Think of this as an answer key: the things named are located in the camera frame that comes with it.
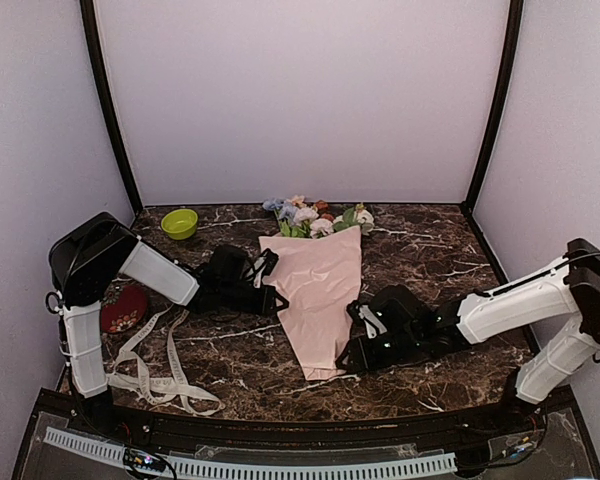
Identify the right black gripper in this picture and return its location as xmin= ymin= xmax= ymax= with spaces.
xmin=336 ymin=326 xmax=422 ymax=374

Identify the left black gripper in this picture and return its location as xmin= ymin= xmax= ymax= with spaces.
xmin=220 ymin=281 xmax=289 ymax=317

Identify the pink wrapping paper sheet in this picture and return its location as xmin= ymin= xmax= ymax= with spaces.
xmin=259 ymin=227 xmax=362 ymax=381

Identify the white rose stem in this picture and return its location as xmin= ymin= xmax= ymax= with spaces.
xmin=333 ymin=203 xmax=375 ymax=236
xmin=276 ymin=205 xmax=335 ymax=239

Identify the blue flower stem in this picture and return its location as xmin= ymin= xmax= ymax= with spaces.
xmin=262 ymin=198 xmax=296 ymax=221

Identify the peach and orange flower stem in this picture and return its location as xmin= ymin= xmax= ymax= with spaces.
xmin=285 ymin=195 xmax=329 ymax=213

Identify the beige printed ribbon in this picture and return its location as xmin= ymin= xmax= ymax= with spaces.
xmin=106 ymin=308 xmax=225 ymax=417

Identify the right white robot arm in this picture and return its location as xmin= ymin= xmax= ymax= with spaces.
xmin=336 ymin=238 xmax=600 ymax=434

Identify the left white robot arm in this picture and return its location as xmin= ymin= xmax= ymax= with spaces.
xmin=48 ymin=212 xmax=289 ymax=436

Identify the green plastic bowl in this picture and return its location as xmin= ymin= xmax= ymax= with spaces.
xmin=161 ymin=208 xmax=198 ymax=240

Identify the red embroidered pouch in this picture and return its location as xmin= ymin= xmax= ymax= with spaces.
xmin=100 ymin=285 xmax=148 ymax=334

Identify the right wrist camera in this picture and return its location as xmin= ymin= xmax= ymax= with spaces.
xmin=346 ymin=285 xmax=431 ymax=339

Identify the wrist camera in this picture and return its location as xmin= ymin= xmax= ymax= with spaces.
xmin=209 ymin=245 xmax=279 ymax=288
xmin=346 ymin=285 xmax=431 ymax=339

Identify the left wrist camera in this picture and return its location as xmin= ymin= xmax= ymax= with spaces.
xmin=209 ymin=245 xmax=279 ymax=288

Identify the grey slotted cable duct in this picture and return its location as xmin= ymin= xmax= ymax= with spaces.
xmin=43 ymin=427 xmax=457 ymax=479

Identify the left black frame post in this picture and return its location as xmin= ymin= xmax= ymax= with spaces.
xmin=78 ymin=0 xmax=144 ymax=217

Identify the black frame post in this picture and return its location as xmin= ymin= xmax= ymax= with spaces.
xmin=461 ymin=0 xmax=524 ymax=217
xmin=78 ymin=0 xmax=144 ymax=217

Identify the right black frame post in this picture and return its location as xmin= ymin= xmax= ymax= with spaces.
xmin=461 ymin=0 xmax=524 ymax=217

